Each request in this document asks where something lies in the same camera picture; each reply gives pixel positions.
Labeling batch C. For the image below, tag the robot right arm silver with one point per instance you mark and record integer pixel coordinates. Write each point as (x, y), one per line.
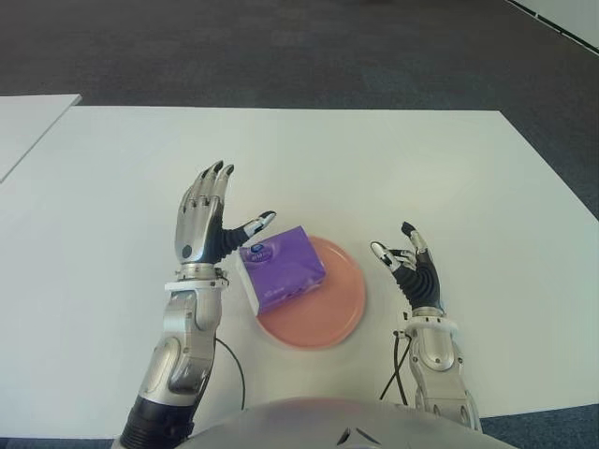
(440, 360)

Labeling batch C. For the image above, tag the pink round plate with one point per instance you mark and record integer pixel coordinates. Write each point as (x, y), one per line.
(339, 301)

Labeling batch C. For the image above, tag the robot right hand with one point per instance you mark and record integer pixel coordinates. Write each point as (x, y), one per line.
(421, 285)

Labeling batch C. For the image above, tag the purple tissue paper pack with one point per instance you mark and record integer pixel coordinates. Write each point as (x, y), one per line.
(290, 264)

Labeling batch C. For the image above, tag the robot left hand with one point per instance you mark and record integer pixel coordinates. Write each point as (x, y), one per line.
(199, 224)

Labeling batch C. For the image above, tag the robot left arm silver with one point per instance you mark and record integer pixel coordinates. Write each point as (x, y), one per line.
(182, 346)

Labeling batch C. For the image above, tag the silver robot torso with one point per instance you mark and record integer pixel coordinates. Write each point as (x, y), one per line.
(299, 423)

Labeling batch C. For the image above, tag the white neighbouring table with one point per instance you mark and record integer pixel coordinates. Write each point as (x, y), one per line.
(25, 124)

